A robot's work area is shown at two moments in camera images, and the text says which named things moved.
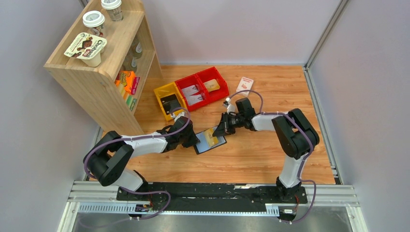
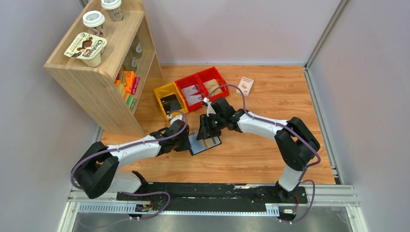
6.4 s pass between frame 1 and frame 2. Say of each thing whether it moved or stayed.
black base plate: stayed
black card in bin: stayed
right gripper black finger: moved
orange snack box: stayed
